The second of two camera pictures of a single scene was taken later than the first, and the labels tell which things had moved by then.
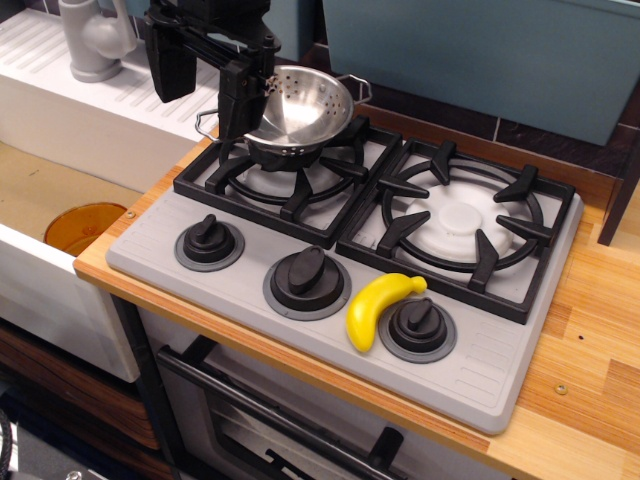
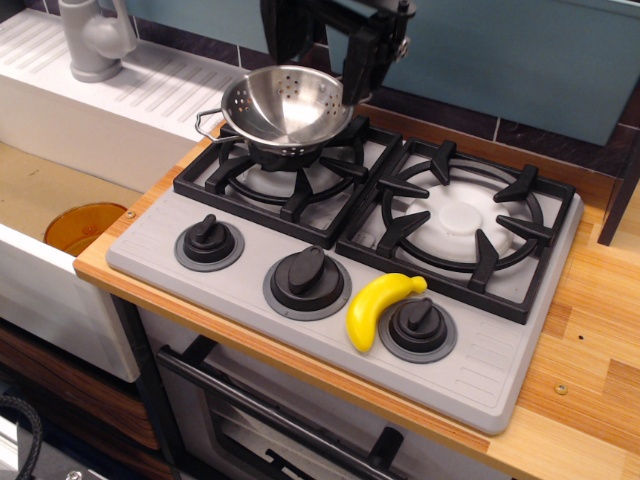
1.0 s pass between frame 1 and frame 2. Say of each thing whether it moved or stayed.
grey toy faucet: stayed
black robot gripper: moved
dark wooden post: stayed
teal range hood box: stayed
